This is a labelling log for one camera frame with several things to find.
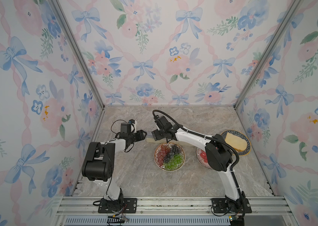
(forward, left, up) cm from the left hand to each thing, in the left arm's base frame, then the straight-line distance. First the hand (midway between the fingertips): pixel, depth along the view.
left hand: (144, 133), depth 97 cm
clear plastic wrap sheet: (-17, -17, -1) cm, 24 cm away
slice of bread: (-5, -64, -3) cm, 64 cm away
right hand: (+1, -10, +2) cm, 11 cm away
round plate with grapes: (-13, -25, -2) cm, 28 cm away
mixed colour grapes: (-17, -17, -1) cm, 24 cm away
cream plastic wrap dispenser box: (-4, -4, -2) cm, 6 cm away
